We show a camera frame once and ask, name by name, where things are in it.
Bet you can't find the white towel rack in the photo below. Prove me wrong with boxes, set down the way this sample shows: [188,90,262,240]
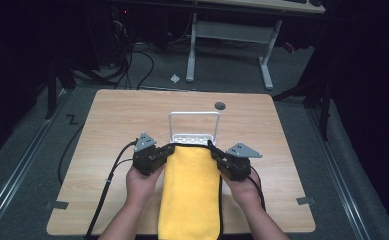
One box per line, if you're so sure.
[168,110,222,147]

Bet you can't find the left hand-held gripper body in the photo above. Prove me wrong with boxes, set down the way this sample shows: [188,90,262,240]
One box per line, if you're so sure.
[132,132,169,177]

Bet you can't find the black floor cable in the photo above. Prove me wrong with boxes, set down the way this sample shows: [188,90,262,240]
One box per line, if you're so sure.
[57,122,87,186]

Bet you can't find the white desk with metal legs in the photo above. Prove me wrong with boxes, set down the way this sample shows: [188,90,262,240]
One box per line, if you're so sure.
[184,0,327,91]

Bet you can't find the dark computer tower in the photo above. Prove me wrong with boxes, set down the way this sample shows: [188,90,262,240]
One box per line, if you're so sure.
[83,5,134,69]

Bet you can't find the person's left hand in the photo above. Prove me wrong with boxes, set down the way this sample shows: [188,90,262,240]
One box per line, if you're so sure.
[125,164,167,208]

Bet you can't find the bundle of black cables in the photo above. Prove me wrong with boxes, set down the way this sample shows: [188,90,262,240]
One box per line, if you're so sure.
[107,18,156,91]

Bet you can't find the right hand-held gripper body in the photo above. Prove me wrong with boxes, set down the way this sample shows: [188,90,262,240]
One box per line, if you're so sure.
[218,142,263,182]

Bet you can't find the black metal stand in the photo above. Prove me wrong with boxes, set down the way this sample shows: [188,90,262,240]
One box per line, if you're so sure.
[271,64,334,142]
[44,55,77,121]

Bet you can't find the yellow towel with black edge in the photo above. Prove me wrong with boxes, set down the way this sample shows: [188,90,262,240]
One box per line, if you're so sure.
[157,141,224,240]

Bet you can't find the person's right hand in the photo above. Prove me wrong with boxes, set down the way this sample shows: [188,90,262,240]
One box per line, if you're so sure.
[220,168,265,212]

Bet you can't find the small red object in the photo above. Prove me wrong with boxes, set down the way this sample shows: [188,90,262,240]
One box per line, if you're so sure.
[283,41,297,55]

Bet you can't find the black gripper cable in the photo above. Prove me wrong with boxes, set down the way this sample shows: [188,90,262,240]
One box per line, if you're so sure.
[83,139,140,240]
[247,165,267,213]

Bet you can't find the metal floor rail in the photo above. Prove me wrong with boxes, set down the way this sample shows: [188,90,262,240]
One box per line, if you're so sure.
[0,89,70,235]
[306,106,372,240]

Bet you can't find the grey tape strip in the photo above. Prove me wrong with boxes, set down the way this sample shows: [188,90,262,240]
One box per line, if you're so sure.
[52,200,70,211]
[296,196,317,206]

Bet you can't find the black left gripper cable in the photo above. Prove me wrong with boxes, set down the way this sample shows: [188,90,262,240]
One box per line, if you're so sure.
[83,139,140,240]

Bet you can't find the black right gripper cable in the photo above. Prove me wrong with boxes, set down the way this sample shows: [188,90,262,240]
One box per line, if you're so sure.
[247,165,267,213]

